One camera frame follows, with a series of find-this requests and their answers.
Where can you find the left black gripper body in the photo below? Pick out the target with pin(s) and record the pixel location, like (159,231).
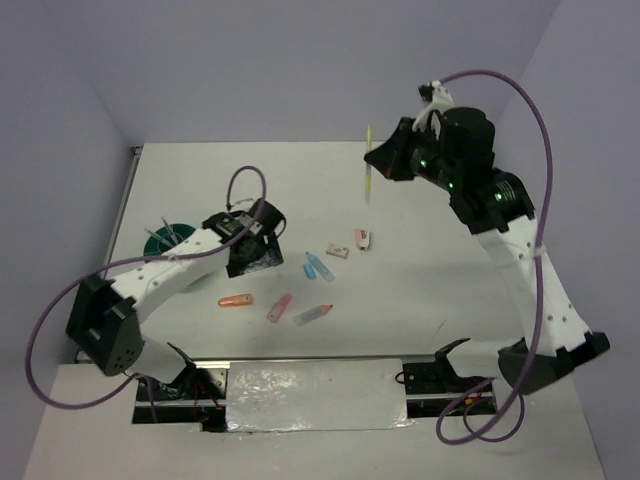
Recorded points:
(265,255)

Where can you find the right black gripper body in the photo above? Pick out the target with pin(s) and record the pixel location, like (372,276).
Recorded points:
(417,155)

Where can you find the yellow clear pen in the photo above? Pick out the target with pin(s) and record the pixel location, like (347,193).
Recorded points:
(368,170)

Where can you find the blue clear pen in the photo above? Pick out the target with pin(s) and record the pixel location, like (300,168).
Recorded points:
(167,227)

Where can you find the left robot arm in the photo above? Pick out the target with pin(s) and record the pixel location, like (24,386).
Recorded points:
(107,315)

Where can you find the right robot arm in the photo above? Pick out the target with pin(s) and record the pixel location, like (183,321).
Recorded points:
(456,154)

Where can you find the blue marker cap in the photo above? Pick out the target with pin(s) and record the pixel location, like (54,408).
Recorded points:
(309,271)

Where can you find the blue highlighter body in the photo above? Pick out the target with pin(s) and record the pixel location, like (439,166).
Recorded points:
(320,267)

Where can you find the pink correction tape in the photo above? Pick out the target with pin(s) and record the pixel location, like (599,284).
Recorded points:
(279,308)

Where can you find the small white eraser box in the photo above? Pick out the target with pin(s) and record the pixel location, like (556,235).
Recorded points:
(337,250)

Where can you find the orange tip highlighter body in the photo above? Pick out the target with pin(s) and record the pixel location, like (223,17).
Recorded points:
(312,314)

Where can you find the teal round organizer container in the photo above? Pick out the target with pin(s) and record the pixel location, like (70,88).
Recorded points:
(153,248)

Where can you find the silver foil sheet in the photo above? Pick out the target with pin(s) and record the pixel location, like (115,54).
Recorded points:
(325,395)

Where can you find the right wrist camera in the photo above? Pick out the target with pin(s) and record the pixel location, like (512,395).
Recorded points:
(435,97)

